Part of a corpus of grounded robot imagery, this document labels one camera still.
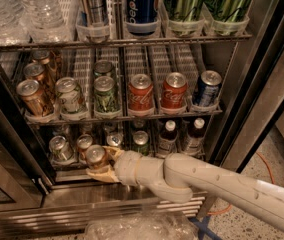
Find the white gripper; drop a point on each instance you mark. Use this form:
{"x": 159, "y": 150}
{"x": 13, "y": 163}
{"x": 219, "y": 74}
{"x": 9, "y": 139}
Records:
{"x": 126, "y": 167}

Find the orange can bottom shelf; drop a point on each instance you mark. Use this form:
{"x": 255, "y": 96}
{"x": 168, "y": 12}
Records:
{"x": 96, "y": 157}

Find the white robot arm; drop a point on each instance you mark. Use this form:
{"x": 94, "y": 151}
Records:
{"x": 174, "y": 178}

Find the silver blue can bottom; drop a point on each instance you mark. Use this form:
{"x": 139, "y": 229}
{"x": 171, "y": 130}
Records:
{"x": 115, "y": 139}

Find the green can bottom shelf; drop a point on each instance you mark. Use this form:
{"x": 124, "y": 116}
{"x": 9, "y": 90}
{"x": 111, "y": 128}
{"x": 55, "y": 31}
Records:
{"x": 141, "y": 142}

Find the green can shelf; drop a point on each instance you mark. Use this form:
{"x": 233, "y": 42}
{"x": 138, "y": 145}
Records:
{"x": 183, "y": 10}
{"x": 141, "y": 142}

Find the silver can bottom left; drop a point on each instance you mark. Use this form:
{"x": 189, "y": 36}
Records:
{"x": 60, "y": 148}

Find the green can front middle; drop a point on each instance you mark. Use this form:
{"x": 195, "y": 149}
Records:
{"x": 105, "y": 96}

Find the white green can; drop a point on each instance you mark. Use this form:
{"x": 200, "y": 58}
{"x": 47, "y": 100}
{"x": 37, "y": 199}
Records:
{"x": 70, "y": 96}

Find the red coca-cola can left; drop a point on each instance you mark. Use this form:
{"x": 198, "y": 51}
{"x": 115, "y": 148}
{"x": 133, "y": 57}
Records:
{"x": 140, "y": 93}

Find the red coca-cola can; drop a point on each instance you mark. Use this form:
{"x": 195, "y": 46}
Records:
{"x": 173, "y": 90}
{"x": 140, "y": 93}

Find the green can behind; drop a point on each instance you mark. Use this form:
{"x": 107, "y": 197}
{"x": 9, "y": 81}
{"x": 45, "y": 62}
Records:
{"x": 104, "y": 68}

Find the red coca-cola can right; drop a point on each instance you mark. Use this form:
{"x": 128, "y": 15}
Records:
{"x": 173, "y": 90}

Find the gold can front left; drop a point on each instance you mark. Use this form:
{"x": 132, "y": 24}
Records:
{"x": 35, "y": 98}

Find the fridge glass door left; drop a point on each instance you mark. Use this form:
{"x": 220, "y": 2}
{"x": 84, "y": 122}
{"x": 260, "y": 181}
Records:
{"x": 17, "y": 190}

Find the gold can middle row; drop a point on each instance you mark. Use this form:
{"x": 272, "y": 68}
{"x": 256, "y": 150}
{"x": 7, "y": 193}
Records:
{"x": 38, "y": 72}

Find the gold can row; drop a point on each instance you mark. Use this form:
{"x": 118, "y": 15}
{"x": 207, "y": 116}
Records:
{"x": 38, "y": 72}
{"x": 51, "y": 60}

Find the blue can middle shelf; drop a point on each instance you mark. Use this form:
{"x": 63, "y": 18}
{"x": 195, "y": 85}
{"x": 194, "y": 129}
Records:
{"x": 207, "y": 88}

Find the gold can back row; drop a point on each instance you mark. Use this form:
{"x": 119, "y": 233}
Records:
{"x": 51, "y": 60}

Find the blue pepsi can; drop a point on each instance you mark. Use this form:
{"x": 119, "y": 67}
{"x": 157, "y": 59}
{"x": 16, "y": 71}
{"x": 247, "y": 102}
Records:
{"x": 141, "y": 16}

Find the slim silver plaid can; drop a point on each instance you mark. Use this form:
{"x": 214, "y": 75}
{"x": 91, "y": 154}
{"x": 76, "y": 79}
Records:
{"x": 95, "y": 13}

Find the green can top shelf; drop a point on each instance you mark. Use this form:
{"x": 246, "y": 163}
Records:
{"x": 183, "y": 10}

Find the fridge door right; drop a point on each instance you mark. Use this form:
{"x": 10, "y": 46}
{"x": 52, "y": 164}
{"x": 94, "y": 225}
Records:
{"x": 253, "y": 90}

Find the brown bottle white cap left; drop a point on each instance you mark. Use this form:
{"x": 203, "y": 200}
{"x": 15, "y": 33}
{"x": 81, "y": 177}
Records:
{"x": 167, "y": 139}

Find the brown bottle white cap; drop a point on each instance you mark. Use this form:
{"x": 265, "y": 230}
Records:
{"x": 194, "y": 136}
{"x": 167, "y": 139}

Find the clear plastic wrap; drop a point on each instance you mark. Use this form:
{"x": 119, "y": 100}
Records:
{"x": 142, "y": 226}

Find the brown bottle white cap right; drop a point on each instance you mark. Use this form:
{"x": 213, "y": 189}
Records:
{"x": 194, "y": 136}

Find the blue floor tape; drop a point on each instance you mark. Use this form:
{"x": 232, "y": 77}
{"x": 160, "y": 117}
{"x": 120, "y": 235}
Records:
{"x": 204, "y": 232}

